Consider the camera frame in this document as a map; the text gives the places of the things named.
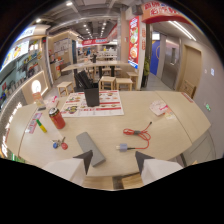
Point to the laminated menu placemat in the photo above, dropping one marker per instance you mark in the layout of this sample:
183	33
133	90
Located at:
93	104

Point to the grey rectangular case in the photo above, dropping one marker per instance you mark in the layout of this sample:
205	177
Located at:
90	147

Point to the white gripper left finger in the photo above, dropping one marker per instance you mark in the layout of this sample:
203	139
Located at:
68	168

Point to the white red tissue packet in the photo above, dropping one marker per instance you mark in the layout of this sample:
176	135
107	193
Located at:
159	107

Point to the small table sign card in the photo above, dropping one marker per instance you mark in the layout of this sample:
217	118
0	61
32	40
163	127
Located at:
38	99

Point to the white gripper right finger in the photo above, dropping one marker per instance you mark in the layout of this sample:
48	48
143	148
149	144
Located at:
158	170

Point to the light blue charger plug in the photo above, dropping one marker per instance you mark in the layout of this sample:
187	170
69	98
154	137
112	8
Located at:
122	147

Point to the pink leaflet strip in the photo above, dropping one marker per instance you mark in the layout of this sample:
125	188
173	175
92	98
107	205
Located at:
34	122

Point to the long wooden dining table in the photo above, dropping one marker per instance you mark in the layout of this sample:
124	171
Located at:
95	65

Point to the wooden door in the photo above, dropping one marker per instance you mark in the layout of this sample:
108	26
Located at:
191	68

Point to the red soda can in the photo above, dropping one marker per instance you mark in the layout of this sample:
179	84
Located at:
57	118

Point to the person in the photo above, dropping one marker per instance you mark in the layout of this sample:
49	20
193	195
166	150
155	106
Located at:
146	70

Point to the green yellow highlighter pen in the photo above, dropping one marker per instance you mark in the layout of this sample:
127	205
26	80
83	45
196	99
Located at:
41	125

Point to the wooden stool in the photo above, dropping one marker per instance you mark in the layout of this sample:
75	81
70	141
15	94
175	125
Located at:
124	83
133	78
65	88
108	82

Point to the wooden chair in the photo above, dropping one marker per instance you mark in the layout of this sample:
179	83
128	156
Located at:
188	88

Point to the red food poster banner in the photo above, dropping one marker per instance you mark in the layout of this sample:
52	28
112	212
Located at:
134	42

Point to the black utensil holder box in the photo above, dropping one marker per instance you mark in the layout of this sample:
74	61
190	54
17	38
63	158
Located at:
91	96

